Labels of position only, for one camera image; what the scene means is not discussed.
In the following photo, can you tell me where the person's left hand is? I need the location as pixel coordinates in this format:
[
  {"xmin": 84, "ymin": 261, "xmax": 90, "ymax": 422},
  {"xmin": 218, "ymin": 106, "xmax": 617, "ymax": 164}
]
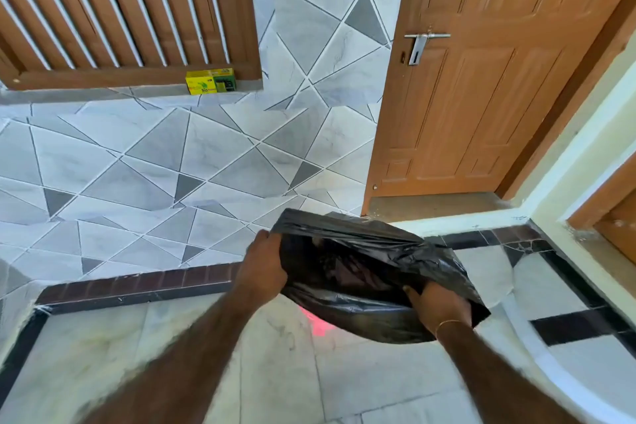
[{"xmin": 233, "ymin": 229, "xmax": 289, "ymax": 303}]

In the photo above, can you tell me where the person's right hand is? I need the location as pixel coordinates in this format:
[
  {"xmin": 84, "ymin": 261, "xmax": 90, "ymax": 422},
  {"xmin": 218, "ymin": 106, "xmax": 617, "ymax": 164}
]
[{"xmin": 403, "ymin": 282, "xmax": 473, "ymax": 340}]

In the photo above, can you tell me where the black plastic garbage bag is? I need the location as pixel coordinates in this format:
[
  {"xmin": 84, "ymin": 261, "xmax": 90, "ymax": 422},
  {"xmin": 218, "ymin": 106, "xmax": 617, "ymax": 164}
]
[{"xmin": 271, "ymin": 209, "xmax": 492, "ymax": 345}]

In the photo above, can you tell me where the person's left forearm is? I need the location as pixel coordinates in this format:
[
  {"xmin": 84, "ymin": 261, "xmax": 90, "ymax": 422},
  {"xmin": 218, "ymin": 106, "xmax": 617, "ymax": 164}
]
[{"xmin": 75, "ymin": 285, "xmax": 264, "ymax": 424}]

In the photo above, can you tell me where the person's right forearm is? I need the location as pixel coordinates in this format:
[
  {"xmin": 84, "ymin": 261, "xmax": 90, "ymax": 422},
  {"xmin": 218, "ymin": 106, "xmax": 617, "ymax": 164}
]
[{"xmin": 436, "ymin": 321, "xmax": 584, "ymax": 424}]

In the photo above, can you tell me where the yellow and green box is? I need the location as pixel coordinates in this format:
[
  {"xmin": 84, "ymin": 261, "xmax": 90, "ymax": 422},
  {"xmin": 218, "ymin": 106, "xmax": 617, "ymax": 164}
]
[{"xmin": 185, "ymin": 68, "xmax": 237, "ymax": 95}]

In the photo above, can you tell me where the brown wooden panel door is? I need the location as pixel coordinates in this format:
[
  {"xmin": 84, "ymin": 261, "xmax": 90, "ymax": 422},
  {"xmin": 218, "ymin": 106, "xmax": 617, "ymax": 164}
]
[{"xmin": 362, "ymin": 0, "xmax": 636, "ymax": 217}]

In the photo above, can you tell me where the brown slatted wooden door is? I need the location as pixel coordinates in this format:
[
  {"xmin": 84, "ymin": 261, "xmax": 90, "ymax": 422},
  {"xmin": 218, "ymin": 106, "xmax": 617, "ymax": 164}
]
[{"xmin": 0, "ymin": 0, "xmax": 263, "ymax": 91}]

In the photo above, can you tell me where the thin gold bracelet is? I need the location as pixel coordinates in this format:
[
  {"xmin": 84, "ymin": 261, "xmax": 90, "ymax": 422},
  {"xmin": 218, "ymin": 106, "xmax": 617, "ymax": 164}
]
[{"xmin": 434, "ymin": 319, "xmax": 464, "ymax": 340}]

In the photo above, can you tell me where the brown wooden door frame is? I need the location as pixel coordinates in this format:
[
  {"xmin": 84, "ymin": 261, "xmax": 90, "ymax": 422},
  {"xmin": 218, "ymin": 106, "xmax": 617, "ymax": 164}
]
[{"xmin": 566, "ymin": 165, "xmax": 636, "ymax": 265}]

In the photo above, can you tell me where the silver door lever handle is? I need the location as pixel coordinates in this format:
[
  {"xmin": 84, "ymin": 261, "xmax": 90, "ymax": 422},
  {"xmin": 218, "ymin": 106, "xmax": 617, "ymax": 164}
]
[{"xmin": 403, "ymin": 32, "xmax": 452, "ymax": 67}]

